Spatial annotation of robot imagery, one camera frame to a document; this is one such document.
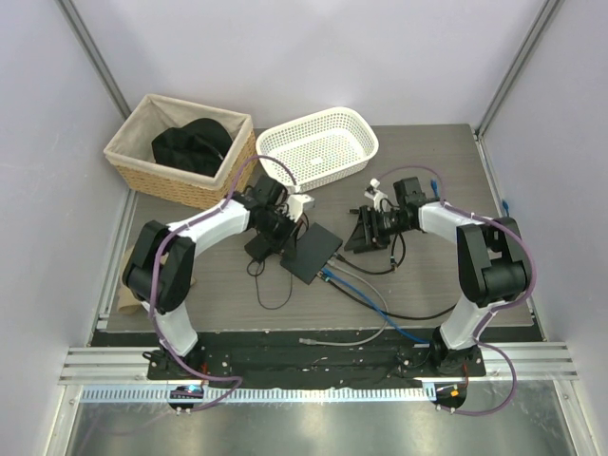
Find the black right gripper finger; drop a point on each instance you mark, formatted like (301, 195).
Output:
(361, 226)
(362, 243)

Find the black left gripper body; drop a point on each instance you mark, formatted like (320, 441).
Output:
(277, 229)

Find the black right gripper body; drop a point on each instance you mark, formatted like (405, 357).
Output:
(383, 223)

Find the black network switch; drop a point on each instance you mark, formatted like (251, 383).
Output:
(312, 252)

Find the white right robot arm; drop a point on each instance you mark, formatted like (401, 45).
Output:
(493, 267)

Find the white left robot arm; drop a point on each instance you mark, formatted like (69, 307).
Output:
(159, 269)

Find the black power adapter brick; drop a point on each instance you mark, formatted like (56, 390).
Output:
(259, 248)

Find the white perforated plastic basket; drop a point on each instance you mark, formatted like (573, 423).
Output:
(317, 149)

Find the black cap in basket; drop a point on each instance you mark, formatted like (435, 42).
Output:
(199, 147)

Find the wicker basket with liner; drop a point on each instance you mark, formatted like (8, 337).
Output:
(130, 152)

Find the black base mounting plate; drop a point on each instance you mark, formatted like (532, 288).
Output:
(268, 365)

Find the beige cap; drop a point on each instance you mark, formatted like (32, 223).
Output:
(127, 304)

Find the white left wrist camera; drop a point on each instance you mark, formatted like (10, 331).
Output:
(298, 205)

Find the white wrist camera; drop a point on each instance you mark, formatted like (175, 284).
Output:
(373, 193)
(298, 205)

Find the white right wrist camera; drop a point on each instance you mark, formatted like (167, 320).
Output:
(373, 193)

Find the aluminium front rail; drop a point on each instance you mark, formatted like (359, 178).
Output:
(115, 374)

